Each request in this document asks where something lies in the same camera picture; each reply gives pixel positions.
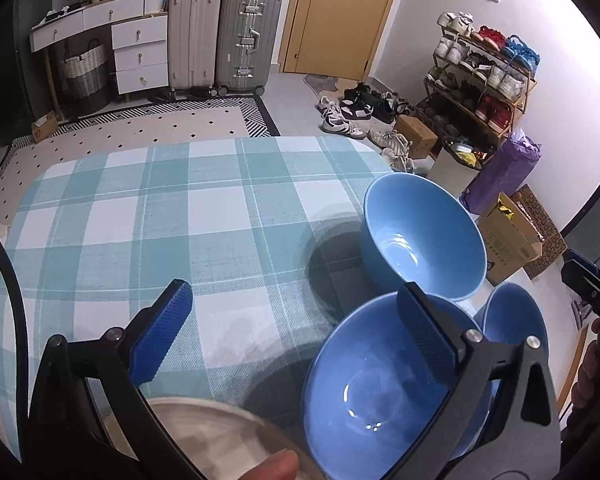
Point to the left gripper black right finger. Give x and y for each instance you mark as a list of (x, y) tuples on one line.
[(498, 419)]

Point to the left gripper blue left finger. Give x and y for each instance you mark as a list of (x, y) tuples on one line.
[(87, 414)]

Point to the light blue bowl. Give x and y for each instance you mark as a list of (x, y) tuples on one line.
[(415, 231)]

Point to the cream plate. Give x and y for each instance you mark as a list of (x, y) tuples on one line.
[(223, 441)]

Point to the person's right hand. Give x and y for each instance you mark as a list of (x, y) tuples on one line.
[(584, 388)]

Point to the person's left hand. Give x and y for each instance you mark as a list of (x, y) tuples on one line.
[(282, 465)]

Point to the purple bag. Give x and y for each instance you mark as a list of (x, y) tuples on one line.
[(506, 171)]

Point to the brown cardboard box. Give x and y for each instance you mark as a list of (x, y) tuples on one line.
[(421, 137)]

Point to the wooden shoe rack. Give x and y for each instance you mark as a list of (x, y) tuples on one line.
[(474, 95)]

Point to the teal plaid tablecloth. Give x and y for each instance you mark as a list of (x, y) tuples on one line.
[(265, 232)]

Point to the dotted beige rug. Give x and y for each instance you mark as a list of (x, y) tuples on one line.
[(125, 129)]

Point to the woven laundry basket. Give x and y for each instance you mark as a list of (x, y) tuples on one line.
[(87, 78)]

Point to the wooden door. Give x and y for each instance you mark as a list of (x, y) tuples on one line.
[(332, 37)]

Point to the silver suitcase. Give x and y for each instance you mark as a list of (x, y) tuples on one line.
[(247, 31)]

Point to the white drawer desk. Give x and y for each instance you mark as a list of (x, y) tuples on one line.
[(138, 39)]

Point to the beige suitcase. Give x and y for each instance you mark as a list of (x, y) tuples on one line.
[(193, 27)]

